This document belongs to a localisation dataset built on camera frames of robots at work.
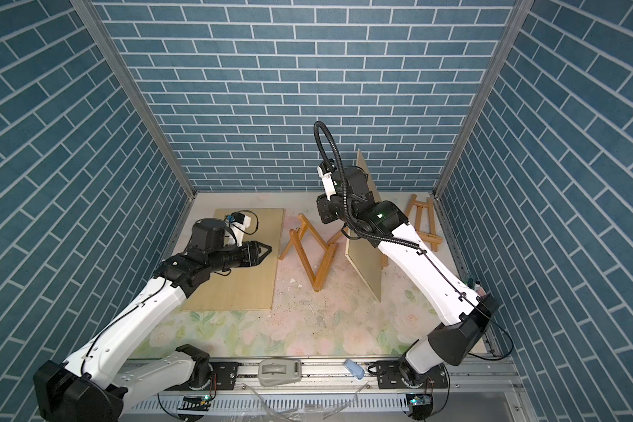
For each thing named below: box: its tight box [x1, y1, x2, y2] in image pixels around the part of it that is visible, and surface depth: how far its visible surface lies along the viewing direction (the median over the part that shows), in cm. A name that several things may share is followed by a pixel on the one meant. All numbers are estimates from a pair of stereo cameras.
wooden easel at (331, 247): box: [279, 213, 348, 293], surface depth 89 cm
